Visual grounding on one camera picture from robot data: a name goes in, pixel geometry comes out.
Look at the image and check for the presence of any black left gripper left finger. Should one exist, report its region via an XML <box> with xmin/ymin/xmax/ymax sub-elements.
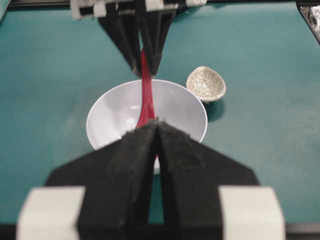
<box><xmin>45</xmin><ymin>120</ymin><xmax>159</xmax><ymax>240</ymax></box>

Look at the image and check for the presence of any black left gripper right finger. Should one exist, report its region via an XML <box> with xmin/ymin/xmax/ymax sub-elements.
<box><xmin>156</xmin><ymin>122</ymin><xmax>260</xmax><ymax>240</ymax></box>

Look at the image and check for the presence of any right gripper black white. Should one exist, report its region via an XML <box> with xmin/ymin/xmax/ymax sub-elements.
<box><xmin>70</xmin><ymin>0</ymin><xmax>207</xmax><ymax>77</ymax></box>

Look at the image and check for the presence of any pink plastic spoon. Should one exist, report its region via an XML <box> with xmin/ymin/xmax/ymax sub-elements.
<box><xmin>134</xmin><ymin>47</ymin><xmax>161</xmax><ymax>163</ymax></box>

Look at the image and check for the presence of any white round bowl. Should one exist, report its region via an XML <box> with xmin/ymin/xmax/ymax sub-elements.
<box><xmin>86</xmin><ymin>78</ymin><xmax>208</xmax><ymax>175</ymax></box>

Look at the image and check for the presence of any small crackle-glaze dish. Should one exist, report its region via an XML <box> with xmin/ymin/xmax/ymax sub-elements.
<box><xmin>186</xmin><ymin>66</ymin><xmax>227</xmax><ymax>105</ymax></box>

